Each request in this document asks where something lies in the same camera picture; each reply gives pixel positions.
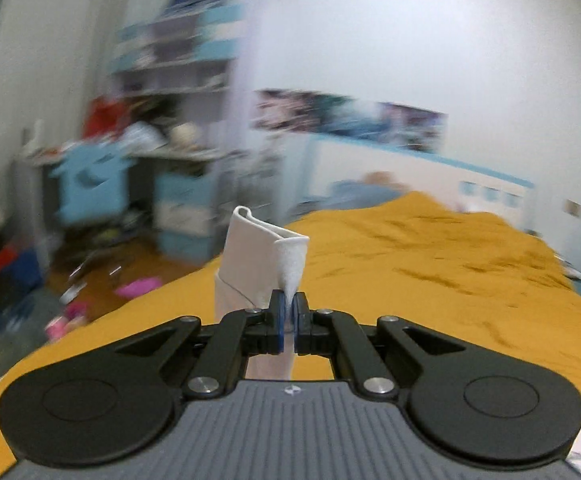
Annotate white printed t-shirt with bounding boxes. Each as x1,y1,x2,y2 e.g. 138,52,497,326
214,206,310,380

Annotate pink item on floor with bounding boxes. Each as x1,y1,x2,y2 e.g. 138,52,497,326
115,276,164,300

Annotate mustard yellow bed quilt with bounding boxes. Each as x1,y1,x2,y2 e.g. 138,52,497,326
0,192,581,475

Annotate blue smiley chair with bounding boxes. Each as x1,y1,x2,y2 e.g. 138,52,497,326
51,143,134,228

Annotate white blue headboard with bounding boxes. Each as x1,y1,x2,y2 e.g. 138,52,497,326
300,136,534,230

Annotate cluttered desk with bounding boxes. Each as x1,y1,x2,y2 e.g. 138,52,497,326
12,136,226,264

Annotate blue pillow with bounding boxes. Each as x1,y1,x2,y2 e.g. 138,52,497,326
319,171,411,210

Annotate red bag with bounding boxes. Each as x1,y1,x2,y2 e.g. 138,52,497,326
82,96,129,139

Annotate beige wall switch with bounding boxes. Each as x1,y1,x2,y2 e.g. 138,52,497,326
563,200,581,218

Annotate anime wall poster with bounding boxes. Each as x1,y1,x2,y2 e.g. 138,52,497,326
251,89,447,153

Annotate blue white wall shelf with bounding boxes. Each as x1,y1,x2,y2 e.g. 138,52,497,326
110,0,245,101

